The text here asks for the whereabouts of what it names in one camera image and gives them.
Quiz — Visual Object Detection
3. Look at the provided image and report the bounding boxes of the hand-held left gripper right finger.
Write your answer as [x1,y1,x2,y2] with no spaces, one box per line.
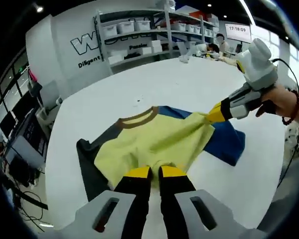
[158,165,240,239]

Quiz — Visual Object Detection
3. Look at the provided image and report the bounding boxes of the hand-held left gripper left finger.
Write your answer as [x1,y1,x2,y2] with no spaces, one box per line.
[54,166,153,239]

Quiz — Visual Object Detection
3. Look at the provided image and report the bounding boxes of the yellow blue grey t-shirt garment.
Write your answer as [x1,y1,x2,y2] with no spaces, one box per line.
[76,106,246,203]

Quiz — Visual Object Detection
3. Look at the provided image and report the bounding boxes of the person's right hand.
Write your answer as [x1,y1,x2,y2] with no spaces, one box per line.
[255,84,299,120]

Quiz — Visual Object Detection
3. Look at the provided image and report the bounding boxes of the digital clock display screen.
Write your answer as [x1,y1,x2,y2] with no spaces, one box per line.
[225,22,253,42]

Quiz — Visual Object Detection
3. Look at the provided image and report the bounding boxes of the long ceiling light strip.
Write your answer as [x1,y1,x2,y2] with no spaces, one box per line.
[239,0,255,26]

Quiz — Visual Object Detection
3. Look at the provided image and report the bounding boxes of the white crumpled object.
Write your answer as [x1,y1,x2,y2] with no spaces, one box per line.
[178,53,192,65]

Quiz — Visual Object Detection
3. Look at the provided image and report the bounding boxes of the tall white storage box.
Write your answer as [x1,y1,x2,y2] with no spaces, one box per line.
[150,39,163,54]

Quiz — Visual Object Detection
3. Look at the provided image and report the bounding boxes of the grey metal shelving rack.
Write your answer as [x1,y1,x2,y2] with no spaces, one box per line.
[93,7,220,75]

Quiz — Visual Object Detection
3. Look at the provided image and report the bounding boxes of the black shelf items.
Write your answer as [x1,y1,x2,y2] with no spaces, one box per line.
[124,52,142,61]

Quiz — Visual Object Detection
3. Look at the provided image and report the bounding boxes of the wide white storage box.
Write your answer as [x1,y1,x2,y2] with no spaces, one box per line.
[107,53,124,66]

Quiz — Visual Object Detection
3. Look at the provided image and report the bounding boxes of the row of white storage bins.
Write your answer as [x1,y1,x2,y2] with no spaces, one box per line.
[103,19,214,37]

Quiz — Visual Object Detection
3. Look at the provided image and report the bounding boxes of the grey mesh office chair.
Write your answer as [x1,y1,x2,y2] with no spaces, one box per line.
[39,81,64,118]

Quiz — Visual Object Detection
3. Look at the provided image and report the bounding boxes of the hanging red black bag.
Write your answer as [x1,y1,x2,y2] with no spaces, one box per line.
[27,69,43,98]

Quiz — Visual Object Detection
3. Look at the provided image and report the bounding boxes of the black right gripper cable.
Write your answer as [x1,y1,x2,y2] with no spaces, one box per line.
[271,57,299,97]

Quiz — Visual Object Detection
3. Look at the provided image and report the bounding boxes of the dark beaded bracelet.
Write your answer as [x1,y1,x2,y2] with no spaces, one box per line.
[281,89,299,126]

